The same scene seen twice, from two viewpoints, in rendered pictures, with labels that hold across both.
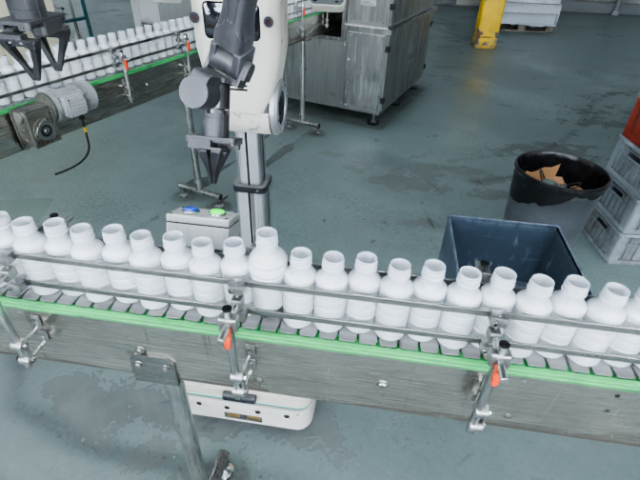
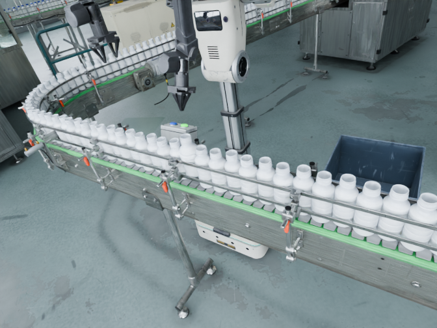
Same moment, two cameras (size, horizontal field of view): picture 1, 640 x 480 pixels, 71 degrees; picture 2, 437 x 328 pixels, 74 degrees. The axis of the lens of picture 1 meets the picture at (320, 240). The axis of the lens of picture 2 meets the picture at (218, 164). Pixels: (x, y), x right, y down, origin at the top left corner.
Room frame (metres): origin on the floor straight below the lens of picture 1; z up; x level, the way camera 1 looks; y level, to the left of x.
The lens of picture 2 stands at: (-0.07, -0.44, 1.70)
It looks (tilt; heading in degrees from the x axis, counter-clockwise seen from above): 37 degrees down; 31
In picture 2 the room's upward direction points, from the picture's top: 12 degrees counter-clockwise
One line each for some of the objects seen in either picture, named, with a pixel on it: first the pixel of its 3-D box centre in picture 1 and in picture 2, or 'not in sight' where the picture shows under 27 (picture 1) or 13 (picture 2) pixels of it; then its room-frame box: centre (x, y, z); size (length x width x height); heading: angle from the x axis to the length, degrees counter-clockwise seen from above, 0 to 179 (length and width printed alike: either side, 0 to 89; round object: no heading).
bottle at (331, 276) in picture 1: (330, 291); (218, 170); (0.61, -0.02, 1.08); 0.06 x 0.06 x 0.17
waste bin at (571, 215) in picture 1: (542, 221); not in sight; (2.08, -1.22, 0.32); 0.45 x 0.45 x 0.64
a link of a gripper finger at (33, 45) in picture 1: (32, 50); (103, 50); (0.82, 0.51, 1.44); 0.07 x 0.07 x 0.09; 83
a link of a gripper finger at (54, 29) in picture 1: (46, 46); (110, 47); (0.85, 0.51, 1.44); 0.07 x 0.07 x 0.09; 83
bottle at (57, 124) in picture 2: not in sight; (62, 129); (0.73, 0.90, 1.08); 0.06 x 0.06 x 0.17
